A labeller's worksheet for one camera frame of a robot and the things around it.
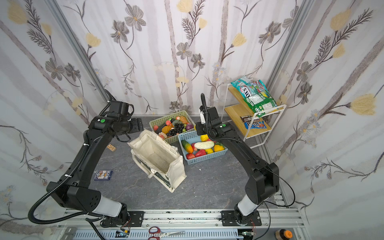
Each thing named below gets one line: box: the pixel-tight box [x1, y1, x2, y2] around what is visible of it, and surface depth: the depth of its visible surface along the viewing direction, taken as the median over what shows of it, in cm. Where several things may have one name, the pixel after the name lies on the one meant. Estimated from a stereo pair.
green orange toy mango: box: [181, 140, 194, 154], surface depth 98 cm
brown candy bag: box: [240, 115, 260, 122], surface depth 97 cm
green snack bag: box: [230, 77, 278, 118], surface depth 81 cm
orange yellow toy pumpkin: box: [213, 144, 225, 152], surface depth 97 cm
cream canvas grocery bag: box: [127, 129, 187, 193], surface depth 81 cm
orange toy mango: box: [161, 125, 172, 134], surface depth 107 cm
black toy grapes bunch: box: [166, 122, 184, 137], surface depth 104 cm
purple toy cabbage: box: [186, 123, 194, 131], surface depth 106 cm
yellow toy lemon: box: [200, 134, 209, 142], surface depth 103 cm
